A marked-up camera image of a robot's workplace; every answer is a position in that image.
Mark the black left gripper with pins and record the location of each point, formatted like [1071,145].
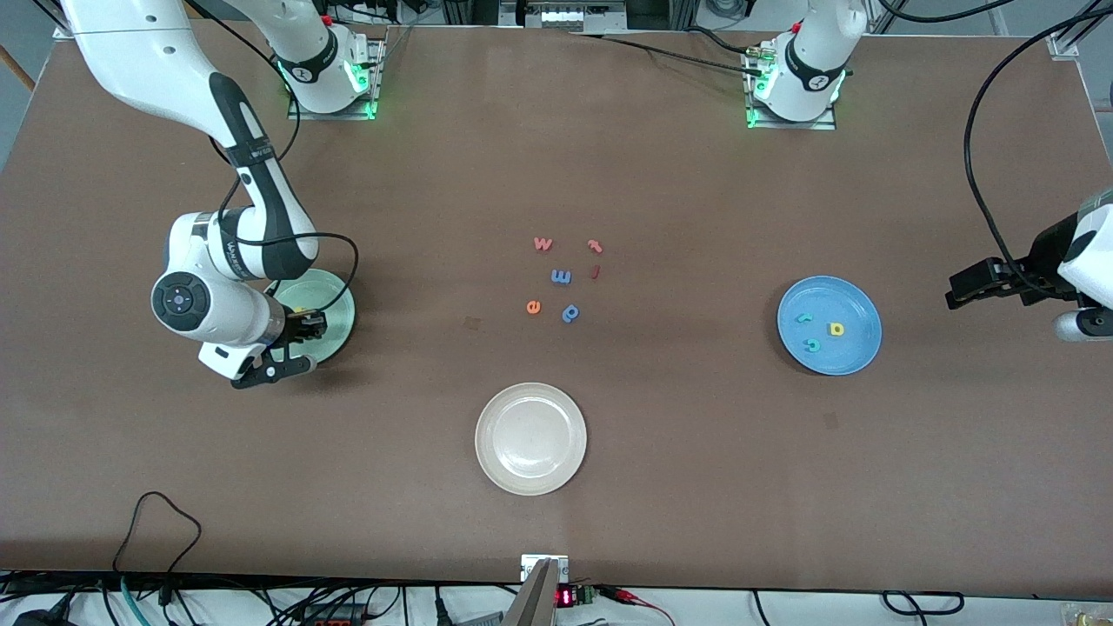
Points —
[1040,263]

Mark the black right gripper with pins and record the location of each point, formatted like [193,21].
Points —
[296,329]

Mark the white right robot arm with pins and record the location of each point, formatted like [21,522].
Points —
[130,52]

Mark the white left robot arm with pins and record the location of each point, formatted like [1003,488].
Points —
[813,52]

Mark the green plate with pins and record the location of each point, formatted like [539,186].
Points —
[339,335]

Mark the blue plate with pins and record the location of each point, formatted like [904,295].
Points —
[852,304]

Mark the pink foam letter w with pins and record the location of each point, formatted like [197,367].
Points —
[543,244]

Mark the white plate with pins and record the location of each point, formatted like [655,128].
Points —
[530,439]

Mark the blue foam letter m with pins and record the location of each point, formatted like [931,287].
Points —
[561,276]

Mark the blue foam letter p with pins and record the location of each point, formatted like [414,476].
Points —
[570,313]

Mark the small red display module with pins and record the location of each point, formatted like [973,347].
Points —
[565,597]

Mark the grey electrical box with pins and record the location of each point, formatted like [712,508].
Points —
[565,16]

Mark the red clip leads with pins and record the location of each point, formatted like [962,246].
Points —
[622,595]

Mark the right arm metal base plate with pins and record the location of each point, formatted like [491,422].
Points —
[376,83]

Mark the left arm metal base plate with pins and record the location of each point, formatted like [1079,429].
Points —
[787,125]

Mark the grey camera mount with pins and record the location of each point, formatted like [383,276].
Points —
[539,600]

